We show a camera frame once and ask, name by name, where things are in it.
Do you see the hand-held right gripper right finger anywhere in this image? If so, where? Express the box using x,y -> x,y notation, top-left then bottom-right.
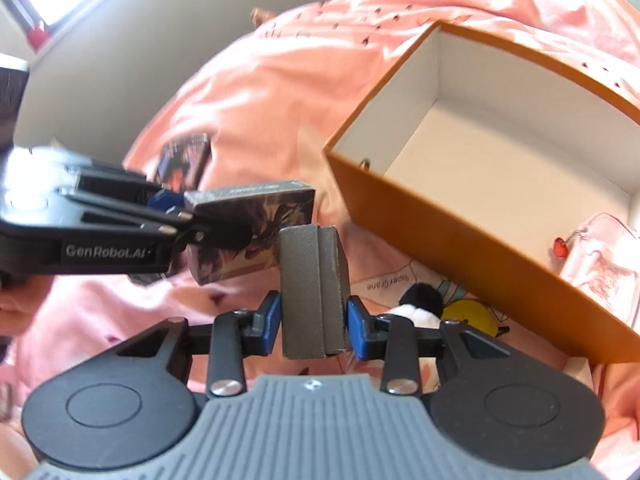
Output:
346,296 -> 506,396

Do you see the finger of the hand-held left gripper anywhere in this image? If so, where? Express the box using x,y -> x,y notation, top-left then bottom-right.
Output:
57,157 -> 187,217
70,195 -> 253,256

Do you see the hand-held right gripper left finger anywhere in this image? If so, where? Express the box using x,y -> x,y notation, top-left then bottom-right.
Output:
117,291 -> 282,398

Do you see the dark floral printed card box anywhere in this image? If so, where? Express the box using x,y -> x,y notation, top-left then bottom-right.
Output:
185,180 -> 317,286

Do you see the small textured gift box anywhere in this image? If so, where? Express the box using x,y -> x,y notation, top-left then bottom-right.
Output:
278,225 -> 352,360

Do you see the orange cardboard storage box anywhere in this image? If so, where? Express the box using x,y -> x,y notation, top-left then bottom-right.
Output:
322,20 -> 640,366

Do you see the yellow round toy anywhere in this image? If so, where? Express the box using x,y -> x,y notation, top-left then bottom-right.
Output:
442,300 -> 510,339

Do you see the dark furniture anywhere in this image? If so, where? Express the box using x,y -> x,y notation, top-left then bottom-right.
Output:
0,54 -> 32,147

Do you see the pink printed blanket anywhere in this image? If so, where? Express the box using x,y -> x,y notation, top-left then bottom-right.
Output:
0,0 -> 640,480

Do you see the small red object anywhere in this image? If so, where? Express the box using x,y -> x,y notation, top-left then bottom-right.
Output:
27,21 -> 52,52

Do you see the pink printed pouch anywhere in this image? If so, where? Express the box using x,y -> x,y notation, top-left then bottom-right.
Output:
557,212 -> 640,331

